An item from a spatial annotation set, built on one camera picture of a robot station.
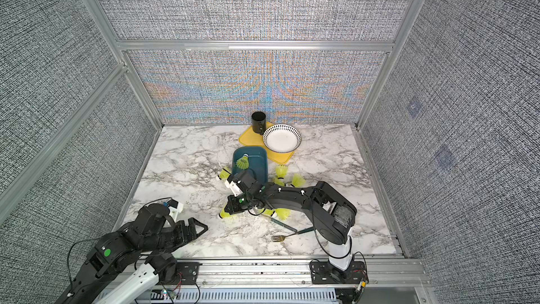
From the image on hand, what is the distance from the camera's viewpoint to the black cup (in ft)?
3.71

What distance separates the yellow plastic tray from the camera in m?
1.07

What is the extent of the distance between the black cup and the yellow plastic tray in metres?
0.02
